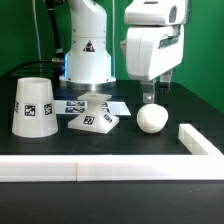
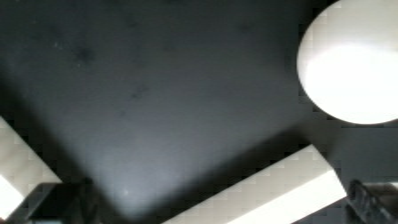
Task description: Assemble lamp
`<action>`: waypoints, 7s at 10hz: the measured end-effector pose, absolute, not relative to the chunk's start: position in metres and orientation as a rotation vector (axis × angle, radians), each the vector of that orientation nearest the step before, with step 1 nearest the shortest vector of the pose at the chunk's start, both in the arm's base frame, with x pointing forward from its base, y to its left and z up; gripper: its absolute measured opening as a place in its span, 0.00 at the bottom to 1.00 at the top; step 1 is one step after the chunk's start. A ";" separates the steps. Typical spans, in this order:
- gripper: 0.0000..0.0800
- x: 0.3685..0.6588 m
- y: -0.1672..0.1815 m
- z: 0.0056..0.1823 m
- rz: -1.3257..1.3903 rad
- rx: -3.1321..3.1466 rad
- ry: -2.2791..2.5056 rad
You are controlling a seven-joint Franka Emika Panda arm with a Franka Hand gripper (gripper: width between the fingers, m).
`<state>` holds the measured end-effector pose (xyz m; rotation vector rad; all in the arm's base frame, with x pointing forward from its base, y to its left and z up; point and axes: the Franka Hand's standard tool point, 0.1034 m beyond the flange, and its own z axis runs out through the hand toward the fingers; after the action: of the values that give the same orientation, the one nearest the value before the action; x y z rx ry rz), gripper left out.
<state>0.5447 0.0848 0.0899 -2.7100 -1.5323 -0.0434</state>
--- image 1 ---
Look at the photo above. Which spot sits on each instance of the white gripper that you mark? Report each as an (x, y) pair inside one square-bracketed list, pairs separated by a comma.
[(151, 52)]

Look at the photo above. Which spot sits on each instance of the white lamp bulb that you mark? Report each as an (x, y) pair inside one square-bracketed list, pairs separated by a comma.
[(151, 118)]

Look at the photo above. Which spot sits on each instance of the white lamp base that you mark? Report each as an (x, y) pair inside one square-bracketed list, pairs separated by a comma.
[(94, 118)]

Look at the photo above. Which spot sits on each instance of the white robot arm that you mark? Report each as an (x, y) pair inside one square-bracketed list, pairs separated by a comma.
[(88, 65)]

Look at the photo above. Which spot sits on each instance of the white lamp shade cone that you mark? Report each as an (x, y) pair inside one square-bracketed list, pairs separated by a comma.
[(34, 111)]

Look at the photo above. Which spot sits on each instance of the white tag sheet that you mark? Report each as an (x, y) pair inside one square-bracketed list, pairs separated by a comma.
[(77, 107)]

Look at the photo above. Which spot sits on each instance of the white L-shaped wall fence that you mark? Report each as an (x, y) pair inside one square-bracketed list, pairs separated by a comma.
[(204, 162)]

